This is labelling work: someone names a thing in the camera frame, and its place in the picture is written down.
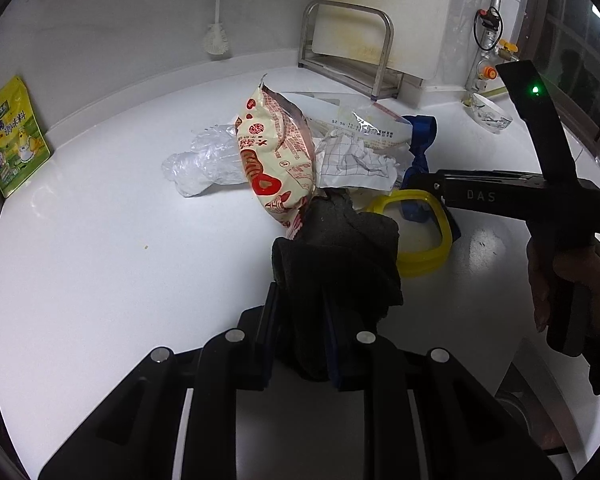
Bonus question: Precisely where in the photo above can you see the crumpled checked paper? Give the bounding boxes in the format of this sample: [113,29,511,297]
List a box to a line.
[314,127,401,192]

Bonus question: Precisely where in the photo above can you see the metal pipe with valves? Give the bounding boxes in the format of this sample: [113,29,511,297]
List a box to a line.
[467,0,520,96]

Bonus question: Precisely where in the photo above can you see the person's right hand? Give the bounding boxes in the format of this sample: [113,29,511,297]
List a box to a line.
[526,240,600,333]

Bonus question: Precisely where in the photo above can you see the dark window frame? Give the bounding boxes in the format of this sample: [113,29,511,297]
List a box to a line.
[525,0,600,153]

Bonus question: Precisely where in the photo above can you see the white cutting board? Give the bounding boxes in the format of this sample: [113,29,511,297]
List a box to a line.
[312,0,462,93]

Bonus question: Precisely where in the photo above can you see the dark grey cloth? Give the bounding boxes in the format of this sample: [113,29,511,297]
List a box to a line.
[271,192,405,383]

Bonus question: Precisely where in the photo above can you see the metal rack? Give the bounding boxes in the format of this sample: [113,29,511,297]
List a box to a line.
[297,1,423,101]

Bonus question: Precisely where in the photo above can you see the clear crumpled plastic bag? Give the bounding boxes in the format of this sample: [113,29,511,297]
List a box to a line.
[161,124,248,198]

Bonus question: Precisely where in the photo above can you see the yellow hose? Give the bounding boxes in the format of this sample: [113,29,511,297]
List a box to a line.
[462,85,508,107]

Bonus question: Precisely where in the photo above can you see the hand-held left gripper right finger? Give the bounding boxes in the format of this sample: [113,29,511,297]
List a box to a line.
[324,305,566,480]

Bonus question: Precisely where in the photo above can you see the yellow goggles with blue strap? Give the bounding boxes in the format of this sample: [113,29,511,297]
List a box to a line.
[362,115,462,278]

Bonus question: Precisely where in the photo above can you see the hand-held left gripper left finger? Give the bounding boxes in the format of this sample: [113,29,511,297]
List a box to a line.
[37,282,284,480]

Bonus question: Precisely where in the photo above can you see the cream red-printed snack bag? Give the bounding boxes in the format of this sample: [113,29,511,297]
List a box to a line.
[234,74,323,241]

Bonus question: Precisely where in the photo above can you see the yellow-green seasoning packet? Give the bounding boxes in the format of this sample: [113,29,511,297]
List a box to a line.
[0,76,55,198]

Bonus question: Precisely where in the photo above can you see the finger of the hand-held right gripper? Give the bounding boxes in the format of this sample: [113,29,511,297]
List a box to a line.
[407,170,448,206]

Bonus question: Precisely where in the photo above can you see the white dish brush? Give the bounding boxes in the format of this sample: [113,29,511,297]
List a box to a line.
[202,0,232,57]

